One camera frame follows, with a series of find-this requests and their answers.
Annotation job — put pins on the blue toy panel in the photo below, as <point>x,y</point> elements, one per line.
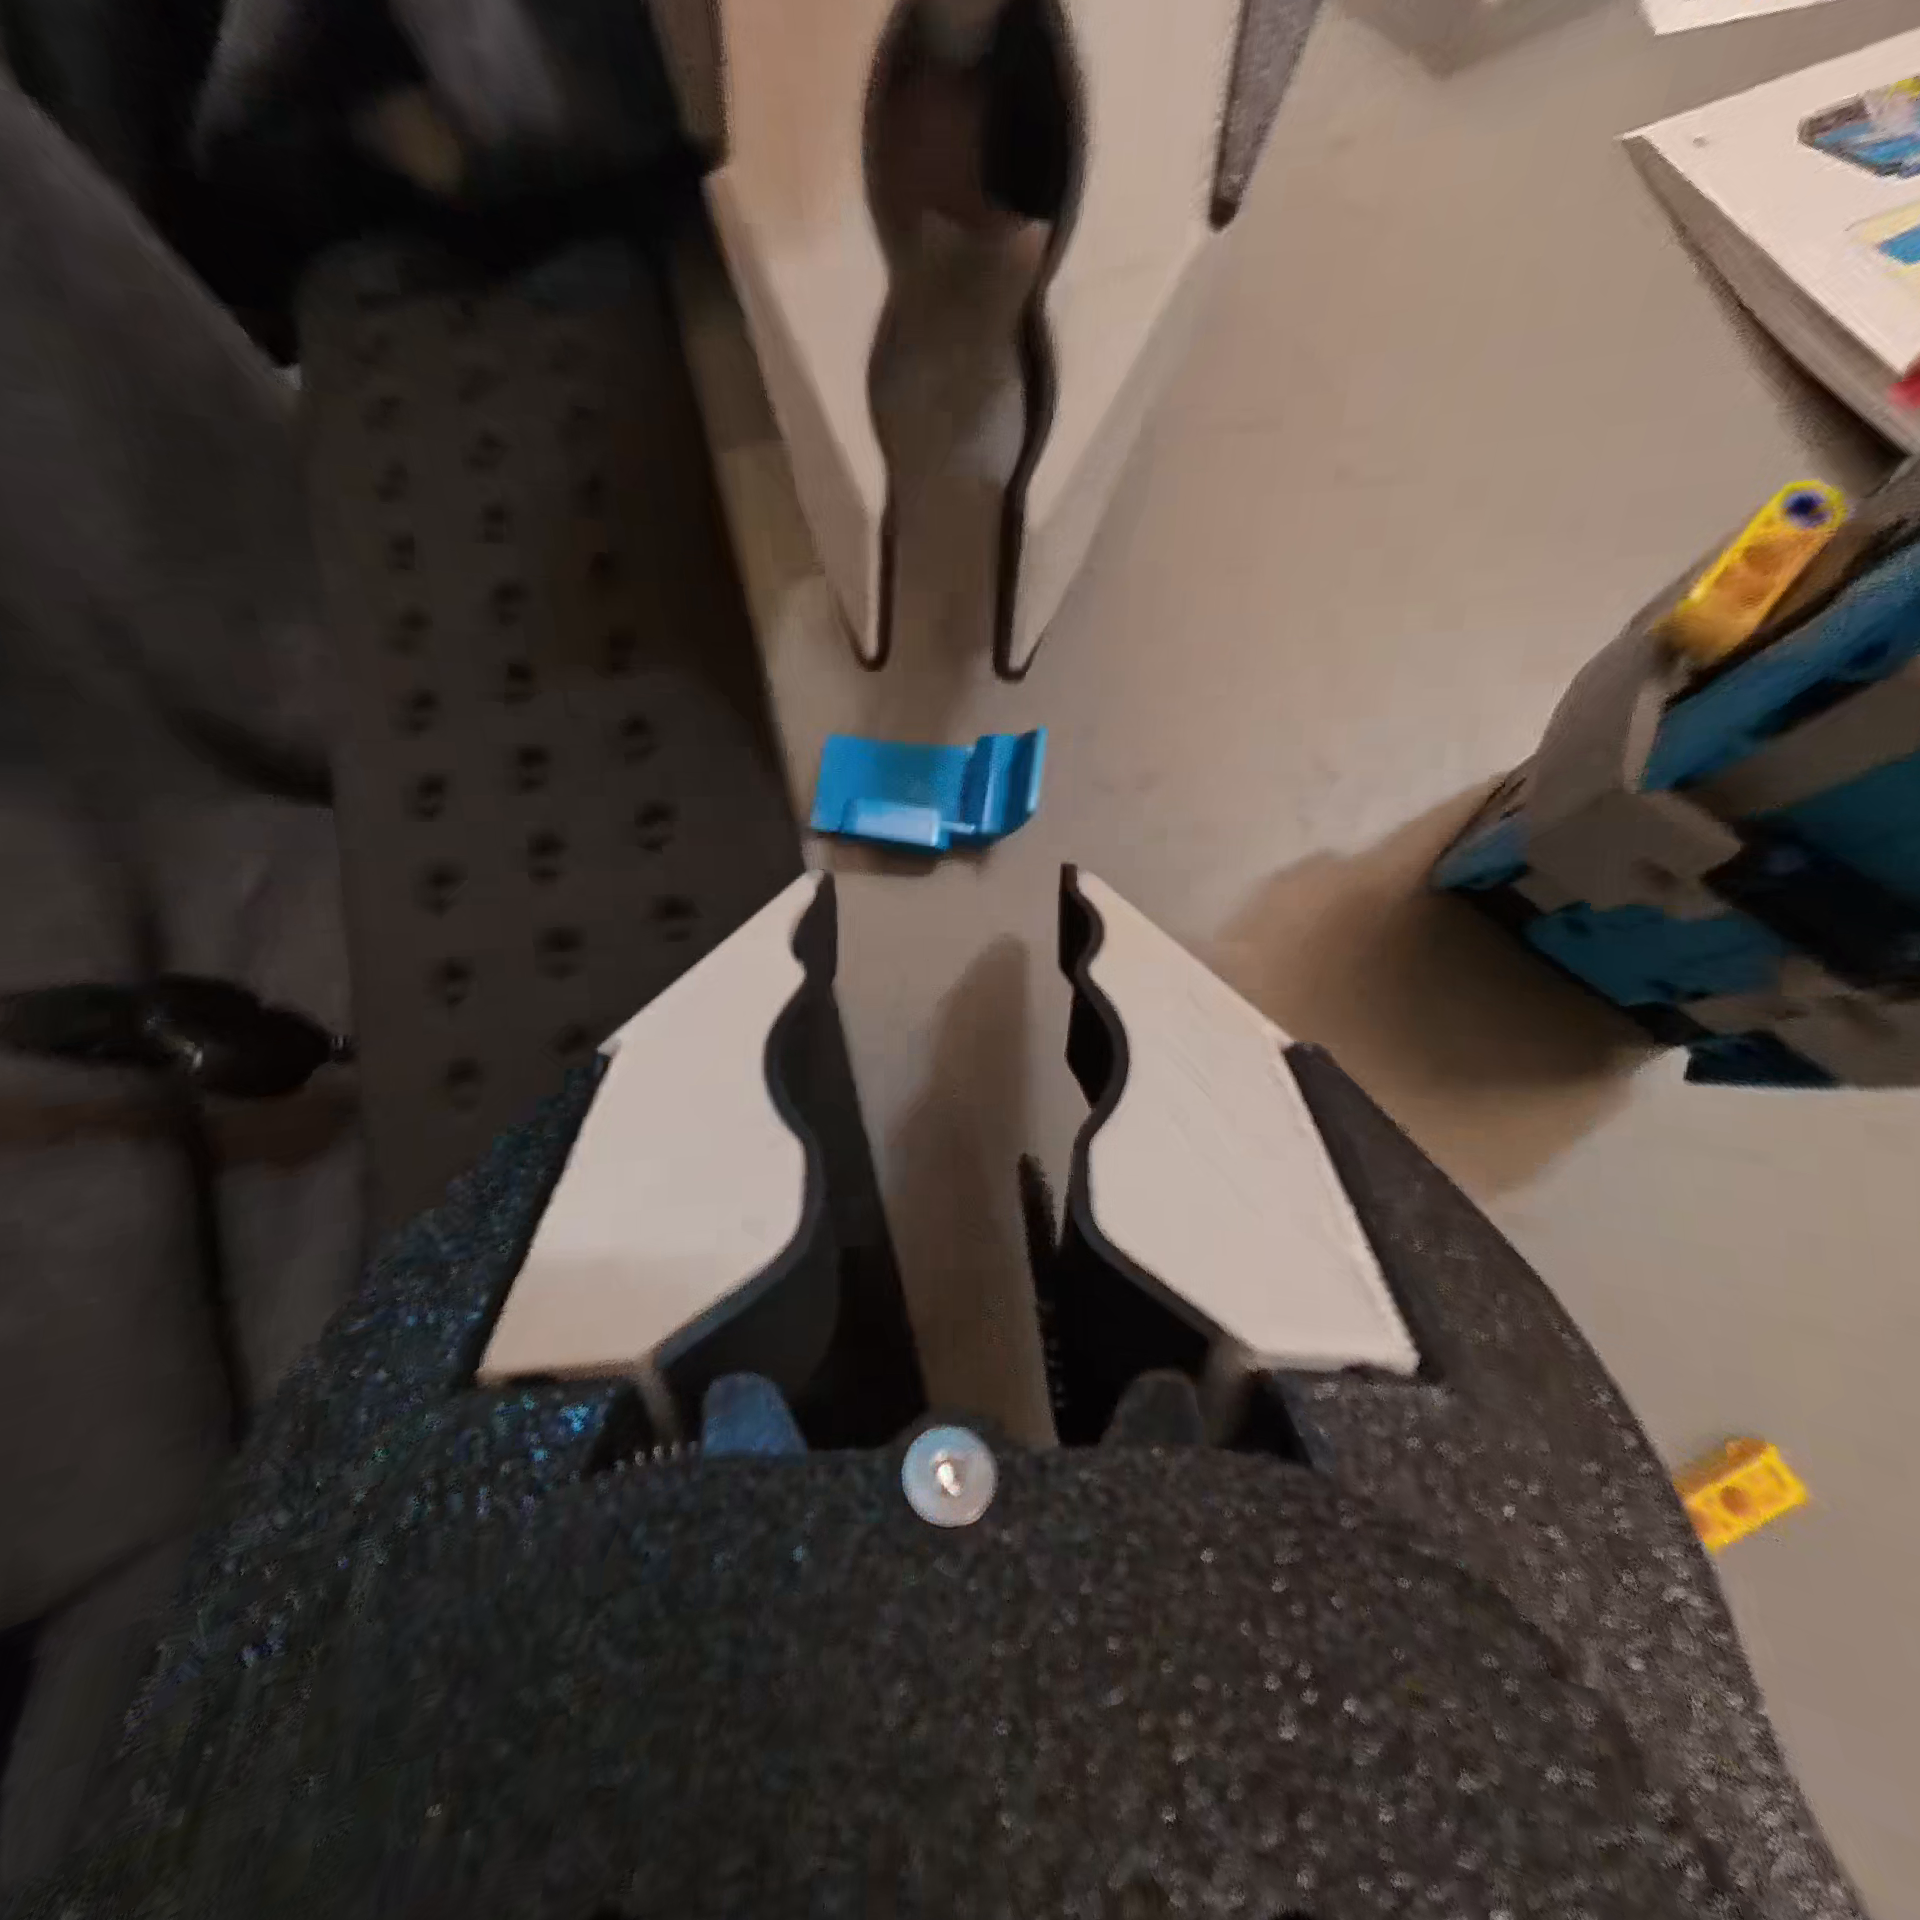
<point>916,787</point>

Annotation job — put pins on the black perforated board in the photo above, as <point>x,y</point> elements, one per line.
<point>511,676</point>

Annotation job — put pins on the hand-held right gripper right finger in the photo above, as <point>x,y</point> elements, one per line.
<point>1231,1185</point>

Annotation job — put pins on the yellow toy brick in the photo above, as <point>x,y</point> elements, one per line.
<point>1741,1491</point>

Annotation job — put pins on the grey blue toy brick model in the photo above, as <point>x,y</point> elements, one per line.
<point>1724,810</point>

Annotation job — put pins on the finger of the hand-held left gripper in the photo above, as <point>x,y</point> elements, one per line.
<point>797,226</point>
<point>1141,226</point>

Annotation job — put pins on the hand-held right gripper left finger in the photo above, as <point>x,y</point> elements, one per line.
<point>662,1185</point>

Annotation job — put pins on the instruction booklet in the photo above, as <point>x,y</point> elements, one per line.
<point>1799,242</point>

